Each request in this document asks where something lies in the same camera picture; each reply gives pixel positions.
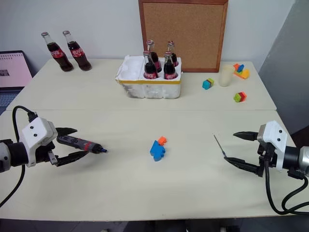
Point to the open laptop with pink screen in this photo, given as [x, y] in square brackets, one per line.
[12, 70]

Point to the blue toy building block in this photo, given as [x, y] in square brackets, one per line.
[157, 151]

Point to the dark grey electric screwdriver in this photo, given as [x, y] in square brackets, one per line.
[82, 143]

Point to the wood framed cork board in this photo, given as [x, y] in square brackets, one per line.
[186, 31]

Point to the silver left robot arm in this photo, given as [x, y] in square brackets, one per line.
[4, 157]

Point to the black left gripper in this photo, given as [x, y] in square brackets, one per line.
[43, 154]

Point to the white foam bottle box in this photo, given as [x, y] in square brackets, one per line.
[154, 90]

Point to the beige plastic cup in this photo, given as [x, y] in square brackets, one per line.
[226, 77]

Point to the teal yellow toy block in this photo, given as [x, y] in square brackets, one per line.
[207, 84]

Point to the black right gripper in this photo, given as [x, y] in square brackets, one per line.
[264, 149]

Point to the green red orange block stack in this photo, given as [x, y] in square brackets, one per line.
[239, 97]

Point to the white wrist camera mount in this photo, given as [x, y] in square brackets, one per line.
[272, 135]
[33, 135]

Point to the orange toy building block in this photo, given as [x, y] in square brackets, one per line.
[163, 140]

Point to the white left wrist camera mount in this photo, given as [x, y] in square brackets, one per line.
[33, 135]

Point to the yellow orange blue block structure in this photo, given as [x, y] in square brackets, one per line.
[243, 73]

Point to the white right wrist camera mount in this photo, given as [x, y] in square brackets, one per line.
[272, 135]

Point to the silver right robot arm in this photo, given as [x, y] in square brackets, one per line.
[292, 155]

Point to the glass cola bottle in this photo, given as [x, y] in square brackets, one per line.
[176, 61]
[80, 58]
[158, 64]
[150, 71]
[60, 60]
[169, 70]

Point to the thin dark metal rod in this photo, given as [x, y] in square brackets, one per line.
[219, 145]

